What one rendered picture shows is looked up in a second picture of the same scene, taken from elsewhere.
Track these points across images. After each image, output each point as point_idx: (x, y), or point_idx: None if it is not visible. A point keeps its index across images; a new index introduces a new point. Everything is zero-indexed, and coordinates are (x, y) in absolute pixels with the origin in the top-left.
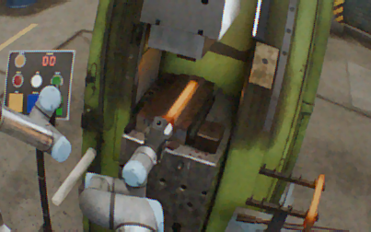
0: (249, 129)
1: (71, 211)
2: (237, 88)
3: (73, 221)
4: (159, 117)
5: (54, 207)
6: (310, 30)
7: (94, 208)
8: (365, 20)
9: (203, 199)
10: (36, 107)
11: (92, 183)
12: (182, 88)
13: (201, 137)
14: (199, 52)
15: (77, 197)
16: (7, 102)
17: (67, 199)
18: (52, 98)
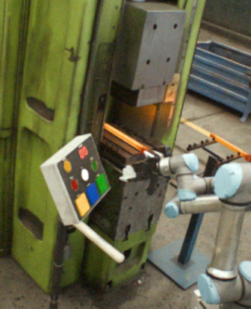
0: (160, 131)
1: (18, 292)
2: (107, 114)
3: (32, 297)
4: (166, 145)
5: (5, 304)
6: (193, 51)
7: None
8: None
9: (166, 186)
10: (188, 174)
11: (205, 199)
12: (107, 130)
13: (158, 148)
14: (162, 97)
15: (2, 278)
16: (78, 210)
17: (0, 287)
18: (196, 160)
